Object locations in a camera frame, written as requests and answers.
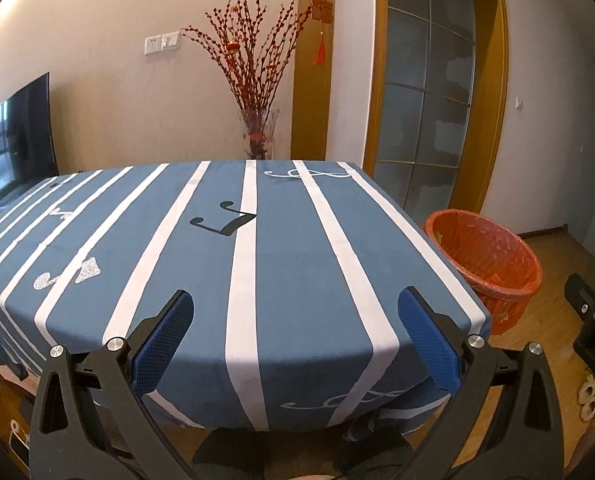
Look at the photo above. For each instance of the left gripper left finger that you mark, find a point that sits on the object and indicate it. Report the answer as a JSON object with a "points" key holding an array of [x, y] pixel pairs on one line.
{"points": [[89, 420]]}

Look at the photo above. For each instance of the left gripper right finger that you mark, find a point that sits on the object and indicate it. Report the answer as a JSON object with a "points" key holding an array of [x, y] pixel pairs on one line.
{"points": [[523, 440]]}

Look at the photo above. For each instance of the patterned slippers on floor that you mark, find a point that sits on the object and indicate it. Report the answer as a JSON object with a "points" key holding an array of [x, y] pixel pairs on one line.
{"points": [[586, 399]]}

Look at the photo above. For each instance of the orange plastic waste basket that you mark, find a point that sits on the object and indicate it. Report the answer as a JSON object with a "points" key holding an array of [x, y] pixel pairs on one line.
{"points": [[500, 267]]}

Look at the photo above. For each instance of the blue striped tablecloth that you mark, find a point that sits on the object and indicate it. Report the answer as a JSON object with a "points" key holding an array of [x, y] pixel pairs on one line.
{"points": [[294, 269]]}

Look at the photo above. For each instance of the black flat television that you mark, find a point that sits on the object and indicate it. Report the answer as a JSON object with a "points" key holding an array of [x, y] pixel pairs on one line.
{"points": [[27, 154]]}

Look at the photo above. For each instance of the frosted glass sliding door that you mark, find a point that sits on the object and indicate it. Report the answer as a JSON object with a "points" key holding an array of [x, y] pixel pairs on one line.
{"points": [[429, 77]]}

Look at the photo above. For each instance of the glass floor vase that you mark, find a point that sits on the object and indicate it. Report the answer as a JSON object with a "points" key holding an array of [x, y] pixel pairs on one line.
{"points": [[258, 133]]}

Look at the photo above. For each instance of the red berry branch bouquet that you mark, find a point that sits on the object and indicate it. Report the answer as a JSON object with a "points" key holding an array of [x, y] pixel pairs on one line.
{"points": [[251, 53]]}

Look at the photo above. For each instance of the red hanging tassel ornament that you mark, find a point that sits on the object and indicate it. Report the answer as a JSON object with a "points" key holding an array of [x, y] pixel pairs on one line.
{"points": [[321, 12]]}

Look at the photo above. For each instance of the white wall switch panel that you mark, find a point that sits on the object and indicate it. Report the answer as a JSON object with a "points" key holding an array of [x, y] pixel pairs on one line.
{"points": [[161, 43]]}

